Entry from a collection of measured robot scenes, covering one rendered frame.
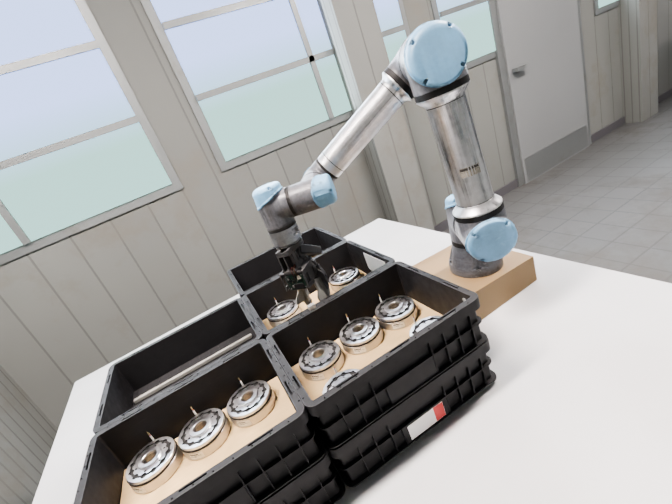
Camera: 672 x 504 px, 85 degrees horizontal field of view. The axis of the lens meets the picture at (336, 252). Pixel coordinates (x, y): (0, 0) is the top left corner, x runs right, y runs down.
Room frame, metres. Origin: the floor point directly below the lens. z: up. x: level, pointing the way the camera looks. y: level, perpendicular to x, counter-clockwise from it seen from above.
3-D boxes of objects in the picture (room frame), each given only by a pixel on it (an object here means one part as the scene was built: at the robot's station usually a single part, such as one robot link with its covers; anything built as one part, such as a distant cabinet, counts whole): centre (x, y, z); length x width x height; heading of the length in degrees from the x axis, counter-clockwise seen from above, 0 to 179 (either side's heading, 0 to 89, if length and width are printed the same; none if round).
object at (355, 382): (0.69, 0.00, 0.92); 0.40 x 0.30 x 0.02; 108
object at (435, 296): (0.69, 0.00, 0.87); 0.40 x 0.30 x 0.11; 108
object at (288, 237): (0.90, 0.10, 1.11); 0.08 x 0.08 x 0.05
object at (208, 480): (0.57, 0.38, 0.92); 0.40 x 0.30 x 0.02; 108
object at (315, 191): (0.90, 0.00, 1.18); 0.11 x 0.11 x 0.08; 79
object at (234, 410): (0.67, 0.30, 0.86); 0.10 x 0.10 x 0.01
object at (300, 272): (0.90, 0.11, 1.03); 0.09 x 0.08 x 0.12; 154
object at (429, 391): (0.69, 0.00, 0.76); 0.40 x 0.30 x 0.12; 108
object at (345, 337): (0.76, 0.02, 0.86); 0.10 x 0.10 x 0.01
